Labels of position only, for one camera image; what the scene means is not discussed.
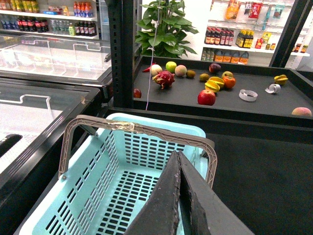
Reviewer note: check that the red apple on tray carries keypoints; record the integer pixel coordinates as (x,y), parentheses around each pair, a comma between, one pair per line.
(206,97)

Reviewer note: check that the green potted plant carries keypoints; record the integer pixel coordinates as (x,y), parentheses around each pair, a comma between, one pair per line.
(164,29)

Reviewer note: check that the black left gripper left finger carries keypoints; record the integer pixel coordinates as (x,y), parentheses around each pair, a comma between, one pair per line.
(160,214)

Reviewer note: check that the grey basket handle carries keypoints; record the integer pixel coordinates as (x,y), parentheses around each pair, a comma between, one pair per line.
(88,123)

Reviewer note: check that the black metal rack post right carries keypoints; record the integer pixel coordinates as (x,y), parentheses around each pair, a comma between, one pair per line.
(295,22)

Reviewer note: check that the black fruit display tray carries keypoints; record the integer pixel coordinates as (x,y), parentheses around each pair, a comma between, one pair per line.
(247,101)

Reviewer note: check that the small dark red plum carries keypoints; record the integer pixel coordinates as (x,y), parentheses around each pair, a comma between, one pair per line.
(137,93)

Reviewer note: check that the orange persimmon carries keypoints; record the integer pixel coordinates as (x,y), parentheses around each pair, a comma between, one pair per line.
(229,82)

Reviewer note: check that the dark purple plum fruit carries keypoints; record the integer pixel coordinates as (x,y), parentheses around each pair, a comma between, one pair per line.
(214,68)

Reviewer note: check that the black metal rack post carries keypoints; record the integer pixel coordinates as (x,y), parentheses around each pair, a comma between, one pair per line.
(295,22)
(123,15)

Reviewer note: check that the green red mango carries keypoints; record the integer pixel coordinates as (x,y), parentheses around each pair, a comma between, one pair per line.
(227,74)

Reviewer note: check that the white sauce shelf right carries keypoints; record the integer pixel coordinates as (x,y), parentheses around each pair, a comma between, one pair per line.
(244,31)

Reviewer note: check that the peach at tray edge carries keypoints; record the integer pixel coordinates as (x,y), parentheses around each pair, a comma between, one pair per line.
(302,111)

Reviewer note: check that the pink dragon fruit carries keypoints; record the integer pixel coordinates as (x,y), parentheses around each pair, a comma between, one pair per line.
(164,78)

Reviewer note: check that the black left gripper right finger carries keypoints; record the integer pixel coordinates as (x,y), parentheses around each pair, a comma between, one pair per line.
(202,211)

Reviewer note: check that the yellow starfruit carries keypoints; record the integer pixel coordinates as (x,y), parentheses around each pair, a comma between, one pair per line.
(219,81)
(212,85)
(280,79)

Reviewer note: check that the green apple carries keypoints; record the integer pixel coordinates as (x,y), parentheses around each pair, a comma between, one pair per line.
(171,66)

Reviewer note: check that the yellow starfruit far right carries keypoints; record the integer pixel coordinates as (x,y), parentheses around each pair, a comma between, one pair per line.
(280,79)

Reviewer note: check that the yellow starfruit front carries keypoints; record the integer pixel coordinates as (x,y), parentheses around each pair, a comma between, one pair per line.
(212,85)

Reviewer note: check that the white round melon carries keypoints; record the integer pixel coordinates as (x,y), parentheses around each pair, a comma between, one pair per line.
(155,69)

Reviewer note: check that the glass freezer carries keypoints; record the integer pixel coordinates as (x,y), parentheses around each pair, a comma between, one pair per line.
(33,117)
(61,60)

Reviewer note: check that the pale pink peach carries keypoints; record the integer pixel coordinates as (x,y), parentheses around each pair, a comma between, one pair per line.
(180,70)

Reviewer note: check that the yellow starfruit behind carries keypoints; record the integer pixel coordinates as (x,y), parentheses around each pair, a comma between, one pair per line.
(219,81)

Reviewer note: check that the red chili pepper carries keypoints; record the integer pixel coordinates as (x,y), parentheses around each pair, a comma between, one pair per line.
(148,69)

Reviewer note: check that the light blue plastic shopping basket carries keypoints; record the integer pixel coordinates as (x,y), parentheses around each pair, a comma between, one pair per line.
(109,179)

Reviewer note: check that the white drinks shelf left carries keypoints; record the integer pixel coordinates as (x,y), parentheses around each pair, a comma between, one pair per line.
(67,18)

